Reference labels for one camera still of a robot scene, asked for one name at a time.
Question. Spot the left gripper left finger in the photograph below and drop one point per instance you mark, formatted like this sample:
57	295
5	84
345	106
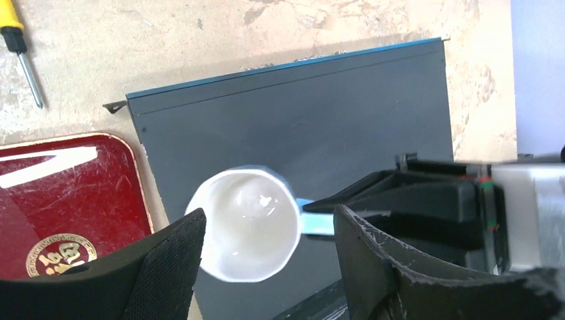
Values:
150	279

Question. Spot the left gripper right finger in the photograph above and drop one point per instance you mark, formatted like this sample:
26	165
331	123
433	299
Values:
385	278

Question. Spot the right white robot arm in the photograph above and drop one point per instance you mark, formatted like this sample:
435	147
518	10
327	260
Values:
534	204

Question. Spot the red tray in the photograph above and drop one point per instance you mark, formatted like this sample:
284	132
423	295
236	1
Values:
66	201

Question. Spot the dark rectangular board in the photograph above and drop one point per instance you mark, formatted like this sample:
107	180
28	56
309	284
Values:
321	123

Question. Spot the yellow handled screwdriver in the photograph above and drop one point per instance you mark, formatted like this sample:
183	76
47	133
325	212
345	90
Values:
12	33

